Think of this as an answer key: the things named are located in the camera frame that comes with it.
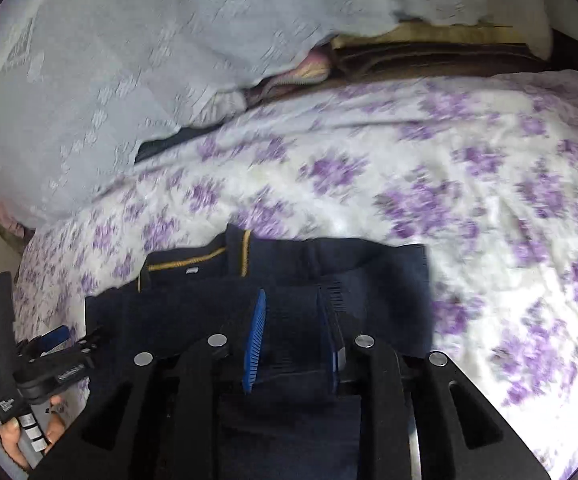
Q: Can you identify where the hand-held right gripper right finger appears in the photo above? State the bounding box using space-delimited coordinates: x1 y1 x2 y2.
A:
316 284 552 480

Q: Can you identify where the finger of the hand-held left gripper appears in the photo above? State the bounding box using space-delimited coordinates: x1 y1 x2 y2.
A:
66 326 106 362
17 325 71 361

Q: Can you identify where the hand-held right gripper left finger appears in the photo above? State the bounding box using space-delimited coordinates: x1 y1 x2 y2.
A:
34 287 270 480

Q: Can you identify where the navy knit sweater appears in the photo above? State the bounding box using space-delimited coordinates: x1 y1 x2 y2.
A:
85 224 432 480

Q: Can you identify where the person's left hand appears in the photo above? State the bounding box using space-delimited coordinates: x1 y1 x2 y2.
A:
0 394 68 472

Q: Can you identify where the dark cloth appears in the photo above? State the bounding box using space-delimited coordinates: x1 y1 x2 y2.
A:
135 126 220 164

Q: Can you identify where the purple floral bedsheet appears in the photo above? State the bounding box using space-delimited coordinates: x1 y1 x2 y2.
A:
13 72 578 480

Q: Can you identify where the pink striped cloth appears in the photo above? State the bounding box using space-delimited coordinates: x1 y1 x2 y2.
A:
268 50 332 89

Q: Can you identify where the pale blue lace cloth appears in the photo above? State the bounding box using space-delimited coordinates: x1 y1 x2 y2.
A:
0 0 554 231

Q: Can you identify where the brown folded blanket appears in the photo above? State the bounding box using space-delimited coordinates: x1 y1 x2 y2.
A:
249 42 552 106

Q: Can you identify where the tan folded blanket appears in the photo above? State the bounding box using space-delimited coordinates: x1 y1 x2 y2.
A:
330 19 528 50

